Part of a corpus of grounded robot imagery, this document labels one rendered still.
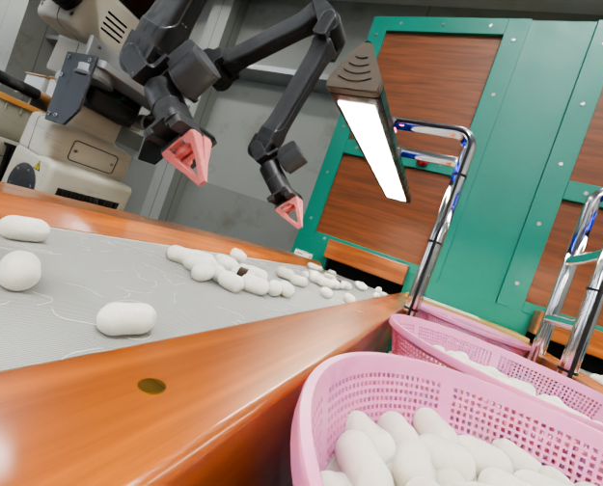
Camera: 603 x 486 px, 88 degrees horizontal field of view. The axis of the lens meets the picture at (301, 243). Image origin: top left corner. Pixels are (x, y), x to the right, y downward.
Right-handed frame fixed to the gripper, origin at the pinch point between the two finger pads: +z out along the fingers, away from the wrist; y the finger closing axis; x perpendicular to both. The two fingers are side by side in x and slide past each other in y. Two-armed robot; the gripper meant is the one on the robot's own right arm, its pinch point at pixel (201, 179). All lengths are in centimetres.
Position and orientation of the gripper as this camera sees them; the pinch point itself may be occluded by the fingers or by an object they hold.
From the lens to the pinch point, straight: 51.0
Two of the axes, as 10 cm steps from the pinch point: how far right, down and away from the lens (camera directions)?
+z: 4.4, 8.4, -3.0
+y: 3.8, 1.3, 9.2
